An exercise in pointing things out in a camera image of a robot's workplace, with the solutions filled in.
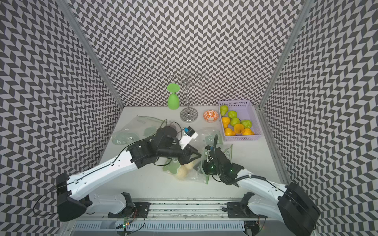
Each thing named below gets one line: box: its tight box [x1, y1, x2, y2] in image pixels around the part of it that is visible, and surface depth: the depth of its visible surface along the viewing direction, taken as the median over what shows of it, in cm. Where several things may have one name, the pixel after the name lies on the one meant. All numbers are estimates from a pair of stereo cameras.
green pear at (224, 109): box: [220, 105, 229, 117], surface depth 111 cm
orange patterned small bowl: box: [202, 110, 220, 123], surface depth 111 cm
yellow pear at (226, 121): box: [221, 117, 231, 129], surface depth 104 cm
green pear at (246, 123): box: [240, 119, 252, 129], surface depth 102 cm
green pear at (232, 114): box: [227, 110, 238, 119], surface depth 109 cm
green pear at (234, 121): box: [229, 117, 241, 127], surface depth 104 cm
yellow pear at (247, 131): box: [241, 127, 255, 136], surface depth 98 cm
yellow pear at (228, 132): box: [224, 127, 236, 136], surface depth 99 cm
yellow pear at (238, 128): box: [233, 122, 245, 135], surface depth 99 cm
